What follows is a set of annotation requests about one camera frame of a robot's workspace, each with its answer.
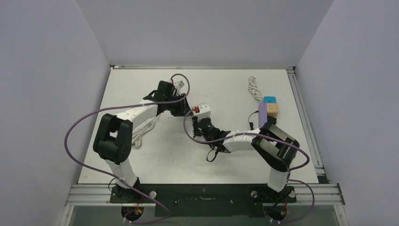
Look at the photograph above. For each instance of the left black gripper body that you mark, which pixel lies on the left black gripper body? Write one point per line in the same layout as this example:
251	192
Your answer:
174	108

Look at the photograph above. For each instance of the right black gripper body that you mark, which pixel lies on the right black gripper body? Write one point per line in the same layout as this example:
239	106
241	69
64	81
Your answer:
198	133

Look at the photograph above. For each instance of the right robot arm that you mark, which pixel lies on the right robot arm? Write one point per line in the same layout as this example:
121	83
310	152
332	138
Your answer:
274	145

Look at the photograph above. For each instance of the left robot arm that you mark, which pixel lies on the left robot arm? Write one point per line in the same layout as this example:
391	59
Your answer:
113	140

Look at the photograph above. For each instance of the blue plug cube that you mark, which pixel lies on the blue plug cube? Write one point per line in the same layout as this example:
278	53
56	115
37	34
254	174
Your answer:
269	99

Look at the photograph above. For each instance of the orange plug cube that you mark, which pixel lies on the orange plug cube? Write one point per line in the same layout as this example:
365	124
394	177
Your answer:
272	109

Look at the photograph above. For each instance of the purple power strip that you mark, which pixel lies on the purple power strip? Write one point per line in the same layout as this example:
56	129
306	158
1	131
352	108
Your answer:
262	114

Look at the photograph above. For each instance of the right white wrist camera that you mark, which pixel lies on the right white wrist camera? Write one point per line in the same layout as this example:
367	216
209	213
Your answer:
202	111

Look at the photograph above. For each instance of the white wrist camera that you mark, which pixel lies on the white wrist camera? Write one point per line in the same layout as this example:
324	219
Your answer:
178	86
202	111

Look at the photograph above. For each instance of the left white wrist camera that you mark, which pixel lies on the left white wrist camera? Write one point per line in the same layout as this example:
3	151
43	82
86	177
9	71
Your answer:
178	86

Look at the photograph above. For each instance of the black plug with cable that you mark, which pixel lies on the black plug with cable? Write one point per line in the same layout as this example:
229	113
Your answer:
253	125

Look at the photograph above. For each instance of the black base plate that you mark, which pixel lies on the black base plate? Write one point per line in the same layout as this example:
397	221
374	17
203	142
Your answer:
206	200

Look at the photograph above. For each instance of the aluminium frame rail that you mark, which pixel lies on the aluminium frame rail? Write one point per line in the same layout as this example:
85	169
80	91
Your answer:
327	194

